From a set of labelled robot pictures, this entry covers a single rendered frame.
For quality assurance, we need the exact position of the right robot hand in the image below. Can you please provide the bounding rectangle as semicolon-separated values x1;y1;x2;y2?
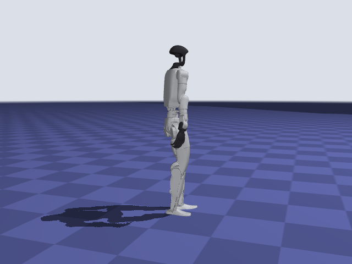
171;122;186;149

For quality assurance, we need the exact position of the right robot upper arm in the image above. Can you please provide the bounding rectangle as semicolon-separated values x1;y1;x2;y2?
176;70;189;104

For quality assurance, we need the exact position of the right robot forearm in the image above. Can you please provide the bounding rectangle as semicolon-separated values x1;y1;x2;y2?
178;95;189;129

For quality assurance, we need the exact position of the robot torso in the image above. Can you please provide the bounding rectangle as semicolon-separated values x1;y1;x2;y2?
163;66;183;134

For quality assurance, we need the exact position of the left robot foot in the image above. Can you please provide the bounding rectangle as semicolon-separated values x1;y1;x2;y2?
174;204;197;210

